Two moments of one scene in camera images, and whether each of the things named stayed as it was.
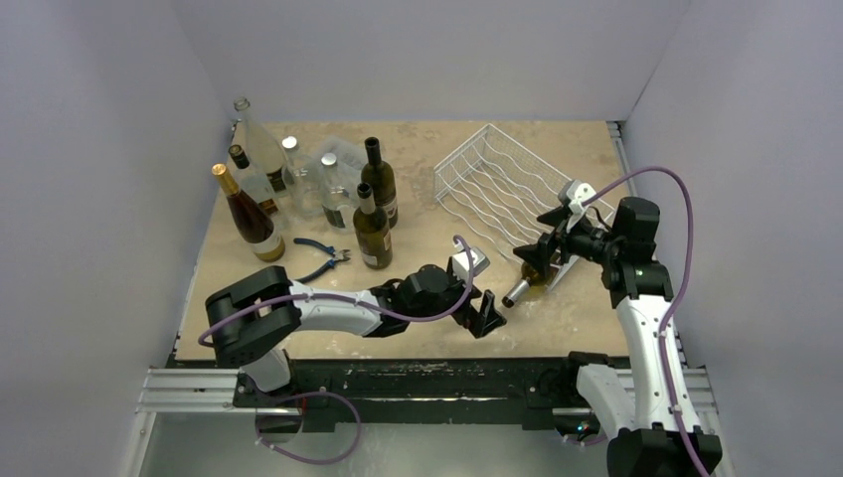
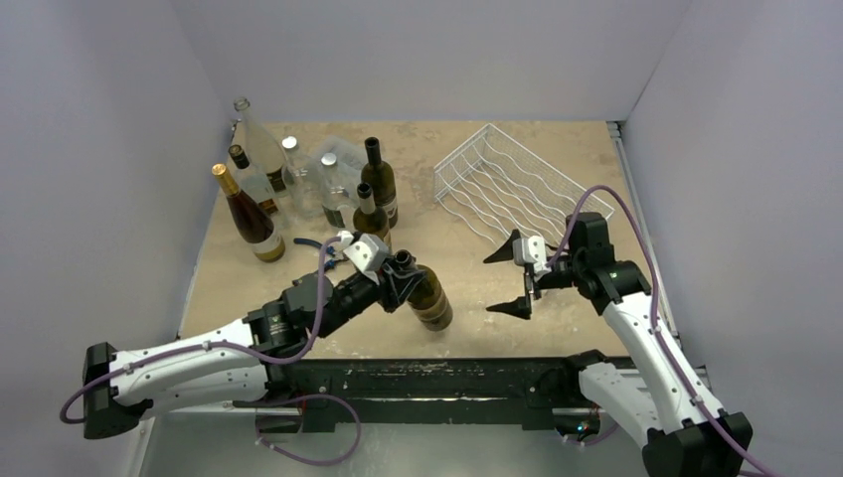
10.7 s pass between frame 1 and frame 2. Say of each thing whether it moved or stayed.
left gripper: moved
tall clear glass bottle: stayed
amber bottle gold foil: stayed
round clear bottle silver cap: stayed
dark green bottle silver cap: stayed
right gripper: moved
